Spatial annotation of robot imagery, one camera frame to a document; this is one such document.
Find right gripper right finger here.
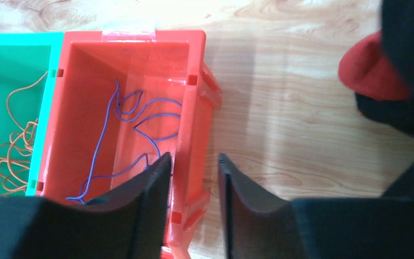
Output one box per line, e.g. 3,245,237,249
218,153,414,258

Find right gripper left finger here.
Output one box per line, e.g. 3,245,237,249
0,153,172,258

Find orange cable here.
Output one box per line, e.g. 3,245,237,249
0,70,50,197

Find red plastic bin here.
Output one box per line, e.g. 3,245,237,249
36,30,222,258

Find red shirt on hanger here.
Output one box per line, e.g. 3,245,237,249
338,30,410,101

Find green plastic bin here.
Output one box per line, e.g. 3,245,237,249
0,32,64,196

